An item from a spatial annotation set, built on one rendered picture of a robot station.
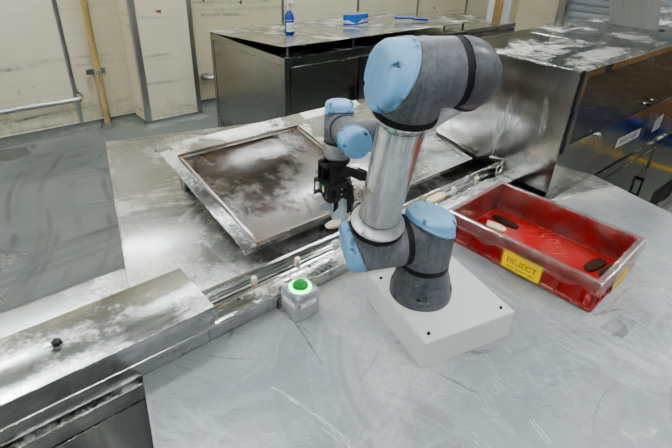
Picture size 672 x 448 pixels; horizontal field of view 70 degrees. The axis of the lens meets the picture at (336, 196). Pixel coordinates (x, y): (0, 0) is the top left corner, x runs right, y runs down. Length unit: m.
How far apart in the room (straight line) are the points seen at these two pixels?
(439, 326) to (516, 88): 1.02
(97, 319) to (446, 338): 0.76
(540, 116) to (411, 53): 1.13
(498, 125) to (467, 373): 1.05
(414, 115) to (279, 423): 0.65
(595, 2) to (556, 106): 6.80
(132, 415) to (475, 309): 0.81
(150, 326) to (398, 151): 0.64
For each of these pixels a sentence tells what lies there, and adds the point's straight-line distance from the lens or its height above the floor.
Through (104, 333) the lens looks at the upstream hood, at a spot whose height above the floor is 0.92.
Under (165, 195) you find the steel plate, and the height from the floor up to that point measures 0.82.
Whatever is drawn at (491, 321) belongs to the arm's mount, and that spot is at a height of 0.89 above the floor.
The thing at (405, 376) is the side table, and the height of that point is 0.82.
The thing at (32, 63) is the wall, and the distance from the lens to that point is 4.75.
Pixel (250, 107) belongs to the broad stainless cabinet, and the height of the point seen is 0.50.
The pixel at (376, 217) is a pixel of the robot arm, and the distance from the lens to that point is 0.96.
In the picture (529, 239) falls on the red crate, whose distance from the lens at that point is 1.67.
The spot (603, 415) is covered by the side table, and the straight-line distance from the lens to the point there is 1.22.
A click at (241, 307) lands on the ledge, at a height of 0.86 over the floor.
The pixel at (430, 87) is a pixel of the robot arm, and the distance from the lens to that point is 0.77.
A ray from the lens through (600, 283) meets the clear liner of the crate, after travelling 1.39.
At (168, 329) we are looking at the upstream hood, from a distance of 1.12.
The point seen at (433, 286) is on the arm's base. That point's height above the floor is 0.96.
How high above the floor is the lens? 1.67
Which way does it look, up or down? 29 degrees down
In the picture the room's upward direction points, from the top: 2 degrees clockwise
